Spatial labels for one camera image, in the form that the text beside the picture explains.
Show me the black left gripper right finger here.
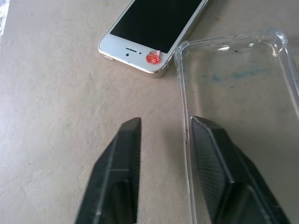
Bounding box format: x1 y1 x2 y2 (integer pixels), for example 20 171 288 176
190 116 291 224

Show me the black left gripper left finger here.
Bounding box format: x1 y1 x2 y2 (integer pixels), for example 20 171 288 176
78 117 142 224

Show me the clear plastic phone case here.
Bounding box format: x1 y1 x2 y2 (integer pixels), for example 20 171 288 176
174 28 299 224

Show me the white smartphone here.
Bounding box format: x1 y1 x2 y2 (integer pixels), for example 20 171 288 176
98 0 210 79

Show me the red round sticker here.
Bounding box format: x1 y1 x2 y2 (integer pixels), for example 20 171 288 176
145 50 162 65

